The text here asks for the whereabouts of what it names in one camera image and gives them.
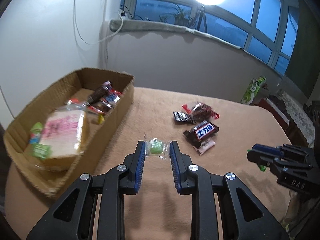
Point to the green gum pack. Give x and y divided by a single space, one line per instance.
261 167

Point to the grey windowsill cover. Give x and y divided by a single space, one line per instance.
144 38

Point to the green candy clear wrapper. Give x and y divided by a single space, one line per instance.
155 147

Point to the brown Snickers bar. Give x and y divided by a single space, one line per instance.
200 133

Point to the dark chocolate bar in box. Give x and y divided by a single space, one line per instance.
99 93

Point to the pink white small packet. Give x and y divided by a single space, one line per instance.
205 146

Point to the brown cardboard box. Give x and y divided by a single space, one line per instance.
70 91

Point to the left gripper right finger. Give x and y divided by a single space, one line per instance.
243 215

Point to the red blue candy bar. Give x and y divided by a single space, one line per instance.
106 103

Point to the green white tissue pack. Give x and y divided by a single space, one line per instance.
252 90

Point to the white power strip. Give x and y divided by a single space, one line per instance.
123 15

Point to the red dates clear bag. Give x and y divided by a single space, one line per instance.
199 111

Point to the potted spider plant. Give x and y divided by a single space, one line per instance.
181 16

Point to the green white snack pouch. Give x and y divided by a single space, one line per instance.
38 150

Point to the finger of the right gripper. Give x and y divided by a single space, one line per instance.
267 149
263 158

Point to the white lace cloth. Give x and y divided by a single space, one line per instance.
299 116

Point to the black white patterned snack packet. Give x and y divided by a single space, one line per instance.
181 117

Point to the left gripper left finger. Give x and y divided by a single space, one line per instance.
72 215

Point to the pink bread bag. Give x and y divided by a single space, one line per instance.
66 131

